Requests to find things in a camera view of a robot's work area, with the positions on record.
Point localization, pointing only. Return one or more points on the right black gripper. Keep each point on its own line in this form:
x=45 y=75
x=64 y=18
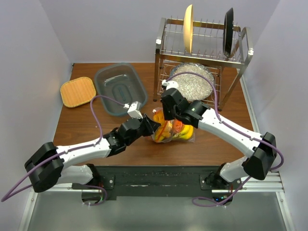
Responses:
x=167 y=116

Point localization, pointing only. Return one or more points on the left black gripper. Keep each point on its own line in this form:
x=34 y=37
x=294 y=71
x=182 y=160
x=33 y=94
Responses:
x=150 y=125

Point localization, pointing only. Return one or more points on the clear zip top bag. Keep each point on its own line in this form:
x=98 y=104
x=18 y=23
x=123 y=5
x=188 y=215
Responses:
x=171 y=130

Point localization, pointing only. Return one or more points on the orange fake fruit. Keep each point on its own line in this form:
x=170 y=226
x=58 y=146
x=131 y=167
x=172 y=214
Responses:
x=177 y=126

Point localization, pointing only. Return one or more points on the orange fake food piece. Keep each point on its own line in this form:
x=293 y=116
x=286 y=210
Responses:
x=159 y=117

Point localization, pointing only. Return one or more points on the yellow fake corn cob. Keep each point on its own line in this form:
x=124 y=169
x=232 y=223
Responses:
x=164 y=132

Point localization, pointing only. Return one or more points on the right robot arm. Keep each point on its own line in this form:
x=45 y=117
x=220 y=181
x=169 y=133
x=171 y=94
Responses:
x=259 y=150

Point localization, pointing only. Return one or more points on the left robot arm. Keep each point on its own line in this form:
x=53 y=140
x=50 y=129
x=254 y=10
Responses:
x=46 y=164

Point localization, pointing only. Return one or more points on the green yellow fake fruit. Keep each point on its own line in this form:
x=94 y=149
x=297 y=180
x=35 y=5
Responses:
x=187 y=132

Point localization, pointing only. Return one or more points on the steel dish rack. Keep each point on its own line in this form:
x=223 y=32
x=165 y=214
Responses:
x=207 y=50

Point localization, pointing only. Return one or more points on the clear plastic container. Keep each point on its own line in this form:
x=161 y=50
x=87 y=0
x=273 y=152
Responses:
x=121 y=84

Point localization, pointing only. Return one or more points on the beige wooden plate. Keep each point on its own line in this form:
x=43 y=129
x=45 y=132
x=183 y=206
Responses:
x=188 y=29

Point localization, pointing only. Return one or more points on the woven bamboo coaster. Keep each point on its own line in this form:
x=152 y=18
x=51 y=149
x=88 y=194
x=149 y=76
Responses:
x=77 y=92

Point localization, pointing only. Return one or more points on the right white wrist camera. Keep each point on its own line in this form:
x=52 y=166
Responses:
x=169 y=84

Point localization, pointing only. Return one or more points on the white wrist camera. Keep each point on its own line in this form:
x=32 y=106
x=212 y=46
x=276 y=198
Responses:
x=169 y=84
x=133 y=109

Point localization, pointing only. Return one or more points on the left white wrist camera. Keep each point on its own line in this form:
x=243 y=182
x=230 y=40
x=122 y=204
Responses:
x=133 y=109

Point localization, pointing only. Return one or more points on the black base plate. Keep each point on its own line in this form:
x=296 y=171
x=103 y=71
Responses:
x=159 y=181

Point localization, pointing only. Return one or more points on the aluminium rail frame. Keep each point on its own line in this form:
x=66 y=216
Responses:
x=83 y=177

